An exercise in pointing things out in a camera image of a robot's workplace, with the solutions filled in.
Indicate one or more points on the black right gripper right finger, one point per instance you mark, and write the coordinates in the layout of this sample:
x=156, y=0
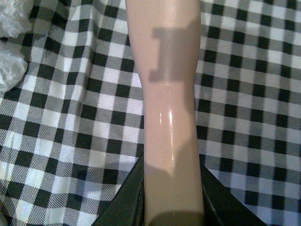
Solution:
x=221, y=207

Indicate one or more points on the beige hand brush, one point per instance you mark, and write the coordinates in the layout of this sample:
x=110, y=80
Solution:
x=165, y=40

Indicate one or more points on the black white checkered cloth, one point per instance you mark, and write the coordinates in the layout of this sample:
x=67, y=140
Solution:
x=72, y=129

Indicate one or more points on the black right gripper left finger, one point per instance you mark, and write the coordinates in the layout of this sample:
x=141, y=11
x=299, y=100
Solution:
x=127, y=207

